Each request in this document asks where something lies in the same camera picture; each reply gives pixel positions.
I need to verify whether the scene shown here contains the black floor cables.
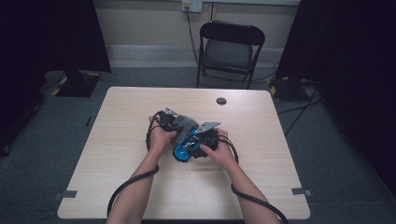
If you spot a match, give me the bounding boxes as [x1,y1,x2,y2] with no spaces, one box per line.
[276,85,322,138]

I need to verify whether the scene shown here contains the black folding chair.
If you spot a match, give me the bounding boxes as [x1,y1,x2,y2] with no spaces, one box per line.
[195,20,266,91]

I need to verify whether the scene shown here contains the grey tape strip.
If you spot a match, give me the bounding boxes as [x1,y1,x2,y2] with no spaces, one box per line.
[291,187,313,198]
[52,189,78,201]

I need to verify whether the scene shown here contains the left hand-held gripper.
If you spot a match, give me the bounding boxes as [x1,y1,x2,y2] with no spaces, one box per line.
[155,107,181,133]

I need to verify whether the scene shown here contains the black stand base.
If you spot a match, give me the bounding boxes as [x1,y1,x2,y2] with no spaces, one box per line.
[55,69,101,98]
[269,76,310,102]

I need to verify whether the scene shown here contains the white wall socket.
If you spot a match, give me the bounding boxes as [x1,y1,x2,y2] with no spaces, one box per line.
[181,0,204,13]

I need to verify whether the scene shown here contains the person's right hand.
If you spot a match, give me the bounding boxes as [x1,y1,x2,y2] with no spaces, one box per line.
[199,128,239,171]

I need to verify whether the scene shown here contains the person's left hand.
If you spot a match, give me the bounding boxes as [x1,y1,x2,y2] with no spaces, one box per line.
[148,115,178,153]

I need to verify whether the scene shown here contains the blue and black toy car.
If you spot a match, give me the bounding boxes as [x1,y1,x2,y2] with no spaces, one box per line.
[172,128,206,163]

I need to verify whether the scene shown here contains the grey terry cloth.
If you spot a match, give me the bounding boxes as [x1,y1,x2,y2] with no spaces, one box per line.
[170,114,200,146]

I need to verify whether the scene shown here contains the black curtain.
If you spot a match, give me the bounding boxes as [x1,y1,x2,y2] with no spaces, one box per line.
[275,0,396,197]
[0,0,112,153]

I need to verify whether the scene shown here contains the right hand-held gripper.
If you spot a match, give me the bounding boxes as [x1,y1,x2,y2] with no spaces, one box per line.
[194,120,222,159]

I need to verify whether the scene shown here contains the black power cable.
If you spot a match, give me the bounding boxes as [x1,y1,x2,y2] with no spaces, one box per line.
[185,7,201,64]

